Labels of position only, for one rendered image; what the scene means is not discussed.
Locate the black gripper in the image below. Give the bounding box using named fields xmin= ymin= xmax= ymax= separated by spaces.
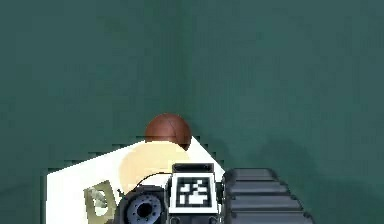
xmin=115 ymin=184 xmax=170 ymax=224

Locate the brown basketball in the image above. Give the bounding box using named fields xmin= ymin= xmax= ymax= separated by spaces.
xmin=144 ymin=113 xmax=193 ymax=152

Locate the cream round lampshade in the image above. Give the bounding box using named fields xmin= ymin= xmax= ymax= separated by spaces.
xmin=118 ymin=140 xmax=192 ymax=194

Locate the olive picture frame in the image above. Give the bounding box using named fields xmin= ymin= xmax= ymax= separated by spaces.
xmin=82 ymin=180 xmax=118 ymax=224

